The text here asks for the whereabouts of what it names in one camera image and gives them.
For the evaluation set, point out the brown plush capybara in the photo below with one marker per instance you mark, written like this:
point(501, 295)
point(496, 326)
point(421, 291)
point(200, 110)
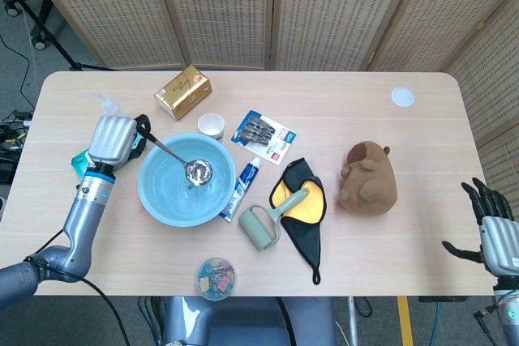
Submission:
point(373, 184)

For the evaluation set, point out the grey robot torso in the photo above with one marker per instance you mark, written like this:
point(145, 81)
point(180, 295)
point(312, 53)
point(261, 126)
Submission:
point(243, 321)

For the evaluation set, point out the nail clipper blister pack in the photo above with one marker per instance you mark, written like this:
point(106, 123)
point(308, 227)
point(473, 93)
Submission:
point(263, 137)

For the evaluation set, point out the stainless steel ladle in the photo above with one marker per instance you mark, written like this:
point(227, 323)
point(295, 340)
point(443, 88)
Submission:
point(198, 172)

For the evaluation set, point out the white paper cup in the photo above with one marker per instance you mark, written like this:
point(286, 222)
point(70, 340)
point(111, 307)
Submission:
point(211, 125)

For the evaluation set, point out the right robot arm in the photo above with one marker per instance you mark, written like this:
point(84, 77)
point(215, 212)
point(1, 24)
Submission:
point(507, 309)

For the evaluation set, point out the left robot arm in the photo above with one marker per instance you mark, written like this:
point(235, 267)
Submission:
point(81, 224)

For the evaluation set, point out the black wheeled stand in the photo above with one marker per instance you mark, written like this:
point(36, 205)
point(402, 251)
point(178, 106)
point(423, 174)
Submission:
point(44, 18)

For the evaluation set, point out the clear tub of binder clips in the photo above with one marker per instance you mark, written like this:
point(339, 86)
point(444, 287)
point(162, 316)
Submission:
point(217, 279)

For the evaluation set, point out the light blue plastic basin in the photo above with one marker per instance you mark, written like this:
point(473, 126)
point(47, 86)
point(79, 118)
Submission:
point(182, 204)

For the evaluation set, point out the white round table cap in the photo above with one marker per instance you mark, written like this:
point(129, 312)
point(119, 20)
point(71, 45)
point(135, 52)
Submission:
point(402, 97)

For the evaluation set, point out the green wet wipes pack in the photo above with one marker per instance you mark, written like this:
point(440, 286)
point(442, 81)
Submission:
point(79, 161)

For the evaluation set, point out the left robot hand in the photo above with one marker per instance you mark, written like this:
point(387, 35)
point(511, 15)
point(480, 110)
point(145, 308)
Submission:
point(111, 139)

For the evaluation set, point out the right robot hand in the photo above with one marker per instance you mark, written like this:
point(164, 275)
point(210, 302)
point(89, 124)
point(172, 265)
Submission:
point(500, 240)

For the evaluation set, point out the green lint roller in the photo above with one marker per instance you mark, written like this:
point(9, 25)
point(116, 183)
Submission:
point(255, 228)

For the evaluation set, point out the blue white toothpaste tube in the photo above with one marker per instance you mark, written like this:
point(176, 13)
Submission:
point(243, 184)

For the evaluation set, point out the gold tissue pack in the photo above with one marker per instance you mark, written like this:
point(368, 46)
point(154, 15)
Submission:
point(182, 92)

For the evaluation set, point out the yellow and black cloth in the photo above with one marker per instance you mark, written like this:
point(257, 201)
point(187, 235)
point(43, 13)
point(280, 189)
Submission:
point(306, 236)

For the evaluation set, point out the woven folding screen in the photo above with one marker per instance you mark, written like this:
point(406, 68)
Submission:
point(227, 9)

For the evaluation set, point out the clear squeeze wash bottle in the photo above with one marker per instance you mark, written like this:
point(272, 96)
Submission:
point(109, 107)

